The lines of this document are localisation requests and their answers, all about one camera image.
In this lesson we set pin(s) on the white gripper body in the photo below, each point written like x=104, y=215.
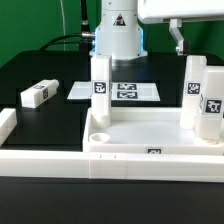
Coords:
x=161, y=11

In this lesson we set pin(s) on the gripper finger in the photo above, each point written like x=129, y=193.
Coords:
x=182, y=46

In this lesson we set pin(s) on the white desk top tray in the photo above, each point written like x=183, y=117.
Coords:
x=147, y=131

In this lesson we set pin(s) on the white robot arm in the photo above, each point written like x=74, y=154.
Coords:
x=120, y=36

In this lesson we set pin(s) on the marker sheet with tags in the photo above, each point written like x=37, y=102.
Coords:
x=121, y=91

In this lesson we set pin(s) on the white U-shaped fence frame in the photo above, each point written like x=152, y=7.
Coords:
x=105, y=165

